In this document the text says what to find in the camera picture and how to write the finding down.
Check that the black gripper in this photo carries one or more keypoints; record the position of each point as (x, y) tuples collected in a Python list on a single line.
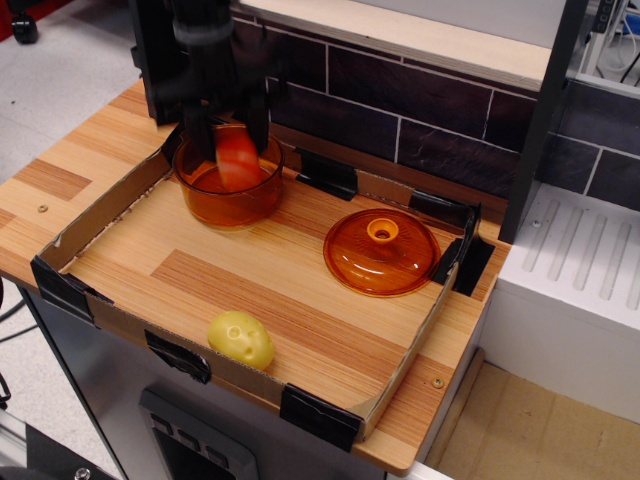
[(231, 75)]

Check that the orange transparent plastic pot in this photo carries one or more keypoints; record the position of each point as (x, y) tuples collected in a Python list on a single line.
[(206, 197)]

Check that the orange transparent pot lid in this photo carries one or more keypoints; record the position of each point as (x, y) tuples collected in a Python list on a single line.
[(381, 253)]

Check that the black caster wheel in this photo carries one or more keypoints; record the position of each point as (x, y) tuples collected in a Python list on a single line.
[(24, 28)]

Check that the orange salmon sushi toy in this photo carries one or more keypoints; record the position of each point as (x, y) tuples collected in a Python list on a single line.
[(237, 158)]

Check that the dark grey left post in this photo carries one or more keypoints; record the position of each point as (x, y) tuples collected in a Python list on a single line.
[(158, 56)]

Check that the dark grey right post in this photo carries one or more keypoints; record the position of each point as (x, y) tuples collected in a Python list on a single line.
[(563, 65)]

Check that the grey oven control panel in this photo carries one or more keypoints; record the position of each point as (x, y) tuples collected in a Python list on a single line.
[(191, 448)]

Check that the white ribbed drainer block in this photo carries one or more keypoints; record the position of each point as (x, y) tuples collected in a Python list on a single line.
[(565, 310)]

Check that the cardboard fence with black tape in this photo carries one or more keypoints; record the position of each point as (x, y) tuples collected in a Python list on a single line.
[(138, 264)]

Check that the yellow toy potato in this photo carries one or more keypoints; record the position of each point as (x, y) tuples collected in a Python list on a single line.
[(240, 336)]

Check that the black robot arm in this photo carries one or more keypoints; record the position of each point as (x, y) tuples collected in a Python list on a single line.
[(202, 23)]

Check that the dark grey post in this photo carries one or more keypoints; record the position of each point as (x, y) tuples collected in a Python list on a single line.
[(563, 65), (158, 56)]

